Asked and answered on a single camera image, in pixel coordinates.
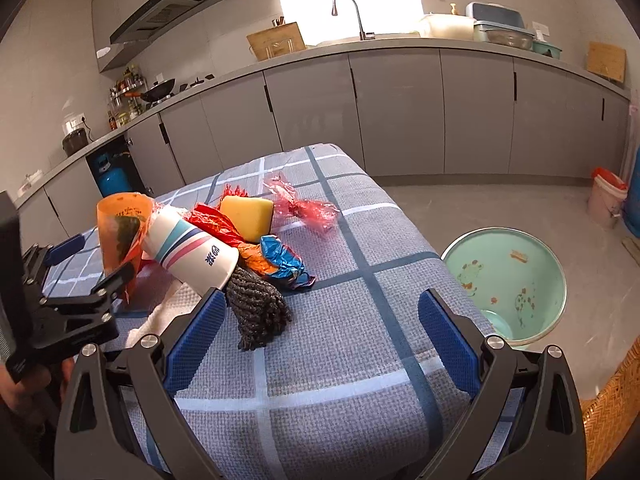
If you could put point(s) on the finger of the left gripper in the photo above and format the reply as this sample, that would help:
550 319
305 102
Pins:
60 252
87 294

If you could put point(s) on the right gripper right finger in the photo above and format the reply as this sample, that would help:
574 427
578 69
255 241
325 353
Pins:
524 419

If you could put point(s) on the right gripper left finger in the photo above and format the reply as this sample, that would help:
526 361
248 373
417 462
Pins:
95 439

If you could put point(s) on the orange plastic wrapper cone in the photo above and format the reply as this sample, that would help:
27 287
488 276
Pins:
122 220

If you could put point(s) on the white cloth rag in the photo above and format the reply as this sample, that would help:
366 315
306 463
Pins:
180 299

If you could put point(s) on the striped paper cup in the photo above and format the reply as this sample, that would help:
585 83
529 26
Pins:
188 253

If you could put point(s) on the red plastic bag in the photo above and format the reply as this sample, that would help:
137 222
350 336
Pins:
215 223

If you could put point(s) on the dark knitted scrub cloth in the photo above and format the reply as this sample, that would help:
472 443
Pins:
259 308

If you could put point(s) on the red foam fruit net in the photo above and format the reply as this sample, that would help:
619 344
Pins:
236 190

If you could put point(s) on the yellow sponge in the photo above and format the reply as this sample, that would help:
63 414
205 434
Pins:
251 216

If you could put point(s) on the orange blue snack wrapper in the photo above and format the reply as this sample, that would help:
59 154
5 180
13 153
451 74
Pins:
276 263

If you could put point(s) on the pink cellophane bag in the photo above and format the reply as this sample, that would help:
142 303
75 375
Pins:
320 217

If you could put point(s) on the green round trash basin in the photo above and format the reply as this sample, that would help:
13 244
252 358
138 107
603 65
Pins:
513 278

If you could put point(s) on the grey kitchen cabinets counter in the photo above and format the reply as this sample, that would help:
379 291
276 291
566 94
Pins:
405 110

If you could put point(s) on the person left hand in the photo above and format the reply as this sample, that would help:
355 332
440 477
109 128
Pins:
34 399

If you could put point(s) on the wicker chair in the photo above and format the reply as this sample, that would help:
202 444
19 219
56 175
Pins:
608 417

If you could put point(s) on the blue gas cylinder under counter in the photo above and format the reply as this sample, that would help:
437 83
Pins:
111 179

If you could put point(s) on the rice cooker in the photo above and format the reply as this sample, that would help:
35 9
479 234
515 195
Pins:
75 141

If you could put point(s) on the spice rack with bottles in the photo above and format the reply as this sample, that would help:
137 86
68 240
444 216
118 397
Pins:
125 102

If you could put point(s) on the blue plaid tablecloth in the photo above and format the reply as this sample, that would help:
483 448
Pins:
353 389

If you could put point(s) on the black wok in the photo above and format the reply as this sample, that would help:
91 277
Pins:
154 94

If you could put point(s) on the pink bucket red lid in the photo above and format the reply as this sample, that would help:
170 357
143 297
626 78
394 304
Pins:
608 194

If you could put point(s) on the blue gas cylinder right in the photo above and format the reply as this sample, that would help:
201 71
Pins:
631 211

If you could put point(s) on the range hood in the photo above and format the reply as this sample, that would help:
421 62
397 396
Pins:
155 17

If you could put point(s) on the wooden cutting board left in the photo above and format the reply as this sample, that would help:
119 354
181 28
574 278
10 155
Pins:
276 41

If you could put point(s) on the wooden cutting board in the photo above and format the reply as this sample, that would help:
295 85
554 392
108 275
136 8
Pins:
276 41
607 60

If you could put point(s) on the wooden cutting board right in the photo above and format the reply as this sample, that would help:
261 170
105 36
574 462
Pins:
607 60

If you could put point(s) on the chrome sink faucet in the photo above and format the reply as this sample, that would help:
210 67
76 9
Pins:
347 13

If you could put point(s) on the teal small basket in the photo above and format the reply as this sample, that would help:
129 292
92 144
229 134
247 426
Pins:
546 49

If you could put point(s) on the blue dish rack box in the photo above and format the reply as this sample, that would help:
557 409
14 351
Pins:
496 24

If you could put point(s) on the white plastic container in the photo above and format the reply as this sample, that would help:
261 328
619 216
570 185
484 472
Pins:
446 26

